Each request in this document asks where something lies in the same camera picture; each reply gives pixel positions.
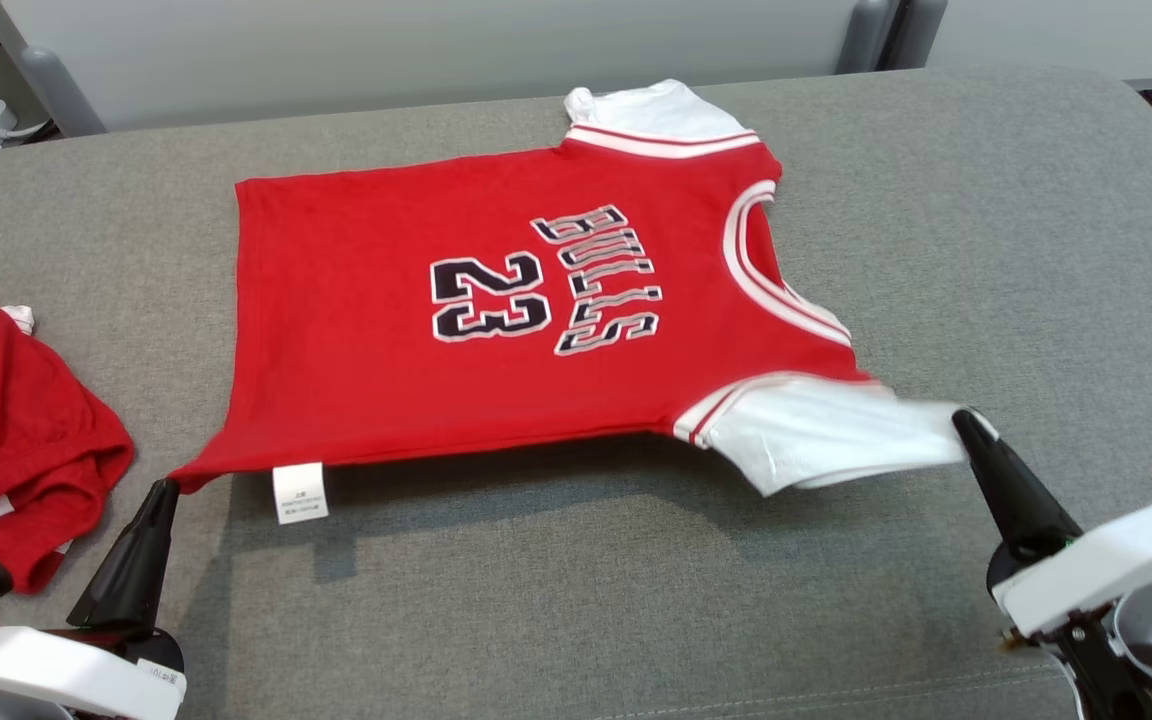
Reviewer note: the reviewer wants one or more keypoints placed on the red shorts with white stripe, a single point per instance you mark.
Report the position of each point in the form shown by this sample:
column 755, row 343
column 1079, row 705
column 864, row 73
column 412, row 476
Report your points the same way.
column 16, row 430

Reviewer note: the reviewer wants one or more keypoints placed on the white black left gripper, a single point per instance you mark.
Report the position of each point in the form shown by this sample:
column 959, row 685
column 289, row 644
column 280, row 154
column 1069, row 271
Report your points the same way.
column 46, row 670

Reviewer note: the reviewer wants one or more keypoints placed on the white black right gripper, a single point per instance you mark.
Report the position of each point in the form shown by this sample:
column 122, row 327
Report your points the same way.
column 1116, row 560

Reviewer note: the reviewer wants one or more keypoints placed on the white partition panel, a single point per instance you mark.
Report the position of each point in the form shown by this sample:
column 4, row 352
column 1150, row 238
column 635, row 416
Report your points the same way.
column 436, row 50
column 1066, row 35

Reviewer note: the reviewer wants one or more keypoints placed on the grey fabric sofa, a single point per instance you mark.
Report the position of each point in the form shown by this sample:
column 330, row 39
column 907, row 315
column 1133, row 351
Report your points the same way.
column 536, row 600

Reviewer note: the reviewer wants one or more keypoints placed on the red Bulls 23 jersey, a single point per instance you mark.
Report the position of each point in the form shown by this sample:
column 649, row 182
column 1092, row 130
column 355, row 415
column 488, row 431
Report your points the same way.
column 386, row 350

